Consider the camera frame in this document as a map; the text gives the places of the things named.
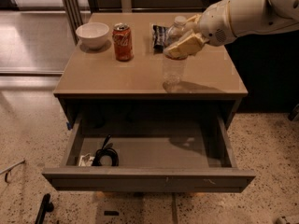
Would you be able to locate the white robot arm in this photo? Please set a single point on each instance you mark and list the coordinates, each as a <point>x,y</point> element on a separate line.
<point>262,17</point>

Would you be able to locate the clear plastic water bottle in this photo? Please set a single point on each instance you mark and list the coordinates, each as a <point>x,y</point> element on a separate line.
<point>173,68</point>

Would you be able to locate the open grey top drawer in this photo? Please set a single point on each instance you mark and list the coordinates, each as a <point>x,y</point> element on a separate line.
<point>191,154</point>

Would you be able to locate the black object on floor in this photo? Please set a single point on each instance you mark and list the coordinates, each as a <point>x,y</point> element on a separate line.
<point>46,206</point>

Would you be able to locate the white object floor corner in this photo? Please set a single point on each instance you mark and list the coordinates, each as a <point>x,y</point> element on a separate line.
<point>288,220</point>

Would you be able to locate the small white paper packet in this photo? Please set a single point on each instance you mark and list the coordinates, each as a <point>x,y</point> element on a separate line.
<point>85,160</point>

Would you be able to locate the orange soda can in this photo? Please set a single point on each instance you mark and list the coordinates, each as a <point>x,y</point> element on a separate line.
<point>122,39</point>

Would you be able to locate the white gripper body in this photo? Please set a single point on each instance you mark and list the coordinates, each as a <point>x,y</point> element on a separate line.
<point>214,24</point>

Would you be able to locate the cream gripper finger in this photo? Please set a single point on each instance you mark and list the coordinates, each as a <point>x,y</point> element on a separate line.
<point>188,45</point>
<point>192,23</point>

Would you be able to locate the dark blue chip bag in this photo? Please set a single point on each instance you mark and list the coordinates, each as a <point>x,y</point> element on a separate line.
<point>159,34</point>

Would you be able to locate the white ceramic bowl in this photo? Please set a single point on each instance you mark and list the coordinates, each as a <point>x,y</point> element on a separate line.
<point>93,35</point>

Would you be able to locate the brown cabinet with counter top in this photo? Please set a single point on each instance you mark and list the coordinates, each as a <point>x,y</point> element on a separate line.
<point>209,75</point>

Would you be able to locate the thin metal rod on floor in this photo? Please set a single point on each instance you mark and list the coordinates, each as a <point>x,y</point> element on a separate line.
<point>8,170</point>

